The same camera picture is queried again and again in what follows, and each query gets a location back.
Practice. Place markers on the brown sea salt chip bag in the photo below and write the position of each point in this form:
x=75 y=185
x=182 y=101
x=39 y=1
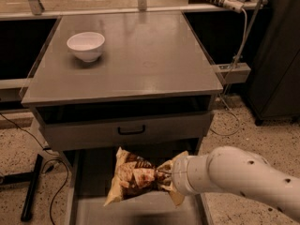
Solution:
x=135 y=176

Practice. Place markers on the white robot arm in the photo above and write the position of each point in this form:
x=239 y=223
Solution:
x=232 y=170

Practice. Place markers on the grey drawer cabinet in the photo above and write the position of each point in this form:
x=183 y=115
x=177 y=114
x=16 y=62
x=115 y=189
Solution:
x=151 y=65

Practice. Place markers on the grey top drawer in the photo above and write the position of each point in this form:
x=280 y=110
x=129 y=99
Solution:
x=95 y=134

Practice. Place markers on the open grey middle drawer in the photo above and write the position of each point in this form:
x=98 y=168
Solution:
x=92 y=174

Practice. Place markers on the white ceramic bowl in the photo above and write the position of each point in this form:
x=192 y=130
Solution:
x=86 y=46

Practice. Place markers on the dark cabinet at right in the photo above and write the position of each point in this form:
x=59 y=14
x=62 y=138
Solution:
x=273 y=87

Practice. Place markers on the black metal floor stand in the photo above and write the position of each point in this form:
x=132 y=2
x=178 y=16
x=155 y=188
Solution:
x=31 y=179

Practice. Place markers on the black drawer handle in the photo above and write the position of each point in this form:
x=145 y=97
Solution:
x=125 y=131

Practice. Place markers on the grey metal side bracket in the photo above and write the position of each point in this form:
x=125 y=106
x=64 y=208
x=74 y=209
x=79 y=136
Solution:
x=230 y=74

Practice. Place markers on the metal frame rail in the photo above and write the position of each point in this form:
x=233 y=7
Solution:
x=103 y=7

